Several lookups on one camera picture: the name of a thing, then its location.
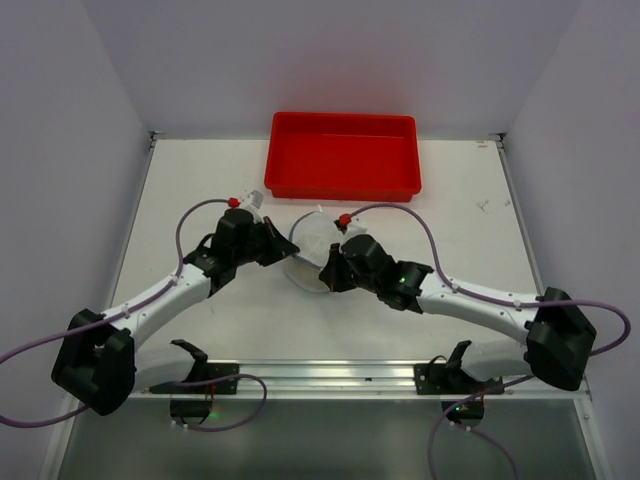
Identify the white mesh laundry bag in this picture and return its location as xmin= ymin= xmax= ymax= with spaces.
xmin=284 ymin=207 xmax=344 ymax=294

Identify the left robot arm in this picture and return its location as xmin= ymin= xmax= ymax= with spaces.
xmin=51 ymin=208 xmax=299 ymax=416

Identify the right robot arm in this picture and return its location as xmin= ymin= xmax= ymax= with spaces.
xmin=319 ymin=234 xmax=596 ymax=391

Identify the red plastic tray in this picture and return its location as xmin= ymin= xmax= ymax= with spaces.
xmin=264 ymin=112 xmax=422 ymax=202

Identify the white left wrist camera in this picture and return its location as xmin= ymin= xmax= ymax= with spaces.
xmin=239 ymin=190 xmax=264 ymax=223

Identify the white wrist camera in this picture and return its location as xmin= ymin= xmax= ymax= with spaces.
xmin=334 ymin=214 xmax=368 ymax=244
xmin=239 ymin=190 xmax=264 ymax=223

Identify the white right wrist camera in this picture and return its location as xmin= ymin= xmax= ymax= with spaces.
xmin=334 ymin=214 xmax=368 ymax=244

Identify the aluminium frame rail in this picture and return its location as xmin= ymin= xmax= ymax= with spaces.
xmin=130 ymin=359 xmax=591 ymax=401

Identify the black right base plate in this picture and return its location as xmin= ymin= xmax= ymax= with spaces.
xmin=413 ymin=362 xmax=505 ymax=396

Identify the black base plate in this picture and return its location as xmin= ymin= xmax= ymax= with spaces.
xmin=413 ymin=362 xmax=505 ymax=396
xmin=149 ymin=363 xmax=240 ymax=395

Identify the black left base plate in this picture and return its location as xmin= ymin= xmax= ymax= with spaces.
xmin=149 ymin=363 xmax=240 ymax=395

